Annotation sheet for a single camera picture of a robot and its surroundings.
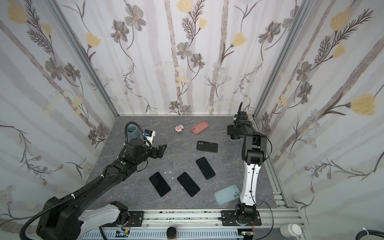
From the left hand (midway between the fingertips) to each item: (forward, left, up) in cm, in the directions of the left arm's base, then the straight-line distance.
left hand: (157, 139), depth 81 cm
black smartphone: (-18, 0, -20) cm, 27 cm away
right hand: (+21, -51, -15) cm, 57 cm away
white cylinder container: (-43, -61, -8) cm, 76 cm away
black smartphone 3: (-9, -28, -19) cm, 35 cm away
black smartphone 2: (-19, -17, -19) cm, 32 cm away
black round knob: (-42, -9, -8) cm, 44 cm away
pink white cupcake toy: (+22, -11, -18) cm, 31 cm away
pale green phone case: (-25, -39, -19) cm, 50 cm away
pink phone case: (+26, -26, -21) cm, 42 cm away
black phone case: (+6, -30, -19) cm, 36 cm away
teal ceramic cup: (+16, +22, -15) cm, 31 cm away
